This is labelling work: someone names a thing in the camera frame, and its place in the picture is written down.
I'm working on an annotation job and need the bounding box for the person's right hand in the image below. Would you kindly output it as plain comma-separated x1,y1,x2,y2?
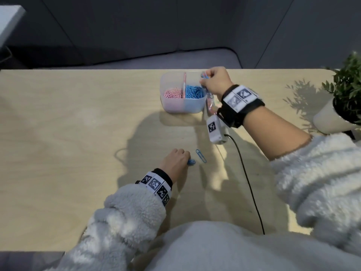
199,67,235,102

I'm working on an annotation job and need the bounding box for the person's left hand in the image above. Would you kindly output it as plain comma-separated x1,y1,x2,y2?
158,148,192,185

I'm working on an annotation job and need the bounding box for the heap of blue paper clips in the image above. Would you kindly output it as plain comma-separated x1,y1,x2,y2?
185,85,204,99

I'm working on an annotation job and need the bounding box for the clear divided plastic container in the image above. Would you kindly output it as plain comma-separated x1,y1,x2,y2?
160,71,208,114

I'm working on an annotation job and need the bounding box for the heap of pink paper clips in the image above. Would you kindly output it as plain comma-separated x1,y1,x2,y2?
163,88,183,99

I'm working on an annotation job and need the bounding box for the person's left forearm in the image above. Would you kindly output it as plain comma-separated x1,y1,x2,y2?
56,184,167,271

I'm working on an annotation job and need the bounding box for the person's right forearm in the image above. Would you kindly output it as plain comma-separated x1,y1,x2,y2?
242,105,361,249

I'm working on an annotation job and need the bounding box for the pink floral container lid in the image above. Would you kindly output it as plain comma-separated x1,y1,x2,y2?
205,93,223,116

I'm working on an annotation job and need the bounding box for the person's white fleece torso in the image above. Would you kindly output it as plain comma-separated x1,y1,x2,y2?
132,221,361,271

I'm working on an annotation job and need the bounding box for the left marker-printed wristband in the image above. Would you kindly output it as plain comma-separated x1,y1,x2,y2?
135,168,173,206

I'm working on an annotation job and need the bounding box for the marker-printed wristband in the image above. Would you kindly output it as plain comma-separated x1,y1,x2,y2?
217,84,265,129
135,168,173,206

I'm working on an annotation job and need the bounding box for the right marker-printed wristband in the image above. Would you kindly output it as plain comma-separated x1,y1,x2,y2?
217,84,265,129

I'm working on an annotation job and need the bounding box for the grey bench seat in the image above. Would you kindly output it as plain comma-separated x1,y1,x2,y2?
0,251,65,271
33,47,244,70

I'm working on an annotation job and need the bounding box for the green plant in white pot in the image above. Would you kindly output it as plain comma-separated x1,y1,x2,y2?
313,52,361,135

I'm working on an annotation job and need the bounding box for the white side desk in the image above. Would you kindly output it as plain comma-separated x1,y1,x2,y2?
0,5,26,48

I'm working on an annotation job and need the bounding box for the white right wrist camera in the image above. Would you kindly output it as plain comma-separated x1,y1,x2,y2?
206,115,229,145

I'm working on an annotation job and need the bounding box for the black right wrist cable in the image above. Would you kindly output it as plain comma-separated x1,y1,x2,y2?
225,134,265,235

